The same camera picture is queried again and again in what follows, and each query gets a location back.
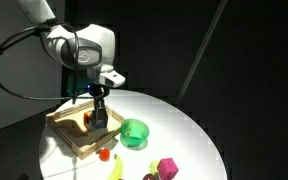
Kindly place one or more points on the dark red round toy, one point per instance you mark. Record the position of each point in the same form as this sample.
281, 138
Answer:
149, 177

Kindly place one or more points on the small green block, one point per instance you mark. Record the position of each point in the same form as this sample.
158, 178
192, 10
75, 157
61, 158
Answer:
137, 135

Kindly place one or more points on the yellow banana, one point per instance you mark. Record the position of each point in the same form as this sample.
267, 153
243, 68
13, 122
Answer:
117, 168

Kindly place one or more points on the light wooden tray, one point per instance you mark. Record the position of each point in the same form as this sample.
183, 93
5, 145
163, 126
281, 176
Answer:
67, 136

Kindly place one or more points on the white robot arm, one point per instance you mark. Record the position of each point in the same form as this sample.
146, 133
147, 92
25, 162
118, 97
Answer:
104, 40

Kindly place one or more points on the small red round toy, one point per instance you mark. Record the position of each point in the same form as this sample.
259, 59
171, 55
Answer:
104, 154

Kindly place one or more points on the green plastic bowl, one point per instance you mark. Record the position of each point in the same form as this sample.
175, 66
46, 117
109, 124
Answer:
127, 140

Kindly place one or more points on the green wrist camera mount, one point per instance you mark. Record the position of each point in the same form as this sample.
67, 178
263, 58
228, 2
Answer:
73, 85

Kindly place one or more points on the grey diagonal pole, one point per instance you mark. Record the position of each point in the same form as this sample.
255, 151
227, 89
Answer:
202, 50

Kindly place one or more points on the yellow-green block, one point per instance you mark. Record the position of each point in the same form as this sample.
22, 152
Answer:
154, 167

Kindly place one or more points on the colourful printed soft cube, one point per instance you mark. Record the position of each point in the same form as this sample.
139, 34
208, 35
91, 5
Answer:
88, 120

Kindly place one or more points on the magenta cube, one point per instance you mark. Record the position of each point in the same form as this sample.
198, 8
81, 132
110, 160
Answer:
168, 168

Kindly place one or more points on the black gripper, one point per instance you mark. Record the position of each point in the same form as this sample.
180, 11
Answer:
99, 92

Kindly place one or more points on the small orange toy piece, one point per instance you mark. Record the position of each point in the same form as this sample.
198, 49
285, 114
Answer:
128, 133

